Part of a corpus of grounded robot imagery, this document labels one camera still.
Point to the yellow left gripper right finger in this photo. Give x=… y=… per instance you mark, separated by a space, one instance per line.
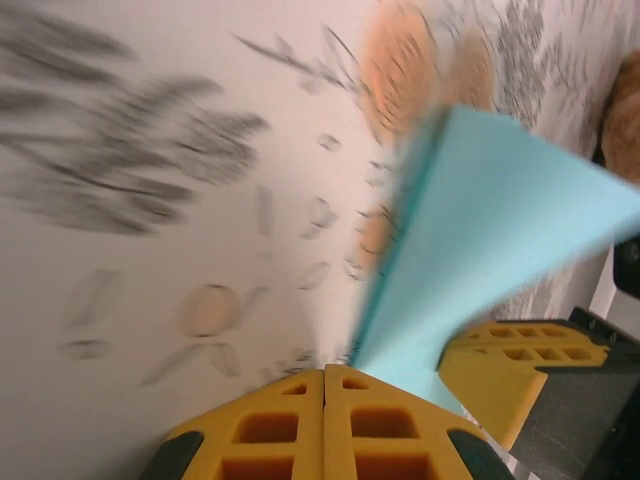
x=380 y=435

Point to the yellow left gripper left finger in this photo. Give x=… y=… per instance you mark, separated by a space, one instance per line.
x=280 y=430

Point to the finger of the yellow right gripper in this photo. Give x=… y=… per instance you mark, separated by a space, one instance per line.
x=490 y=395
x=585 y=334

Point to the light blue cloth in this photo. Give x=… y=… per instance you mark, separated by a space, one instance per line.
x=475 y=250

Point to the brown teddy bear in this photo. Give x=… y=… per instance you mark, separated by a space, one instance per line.
x=625 y=125

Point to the floral printed tablecloth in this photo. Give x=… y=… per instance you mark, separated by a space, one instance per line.
x=150 y=250

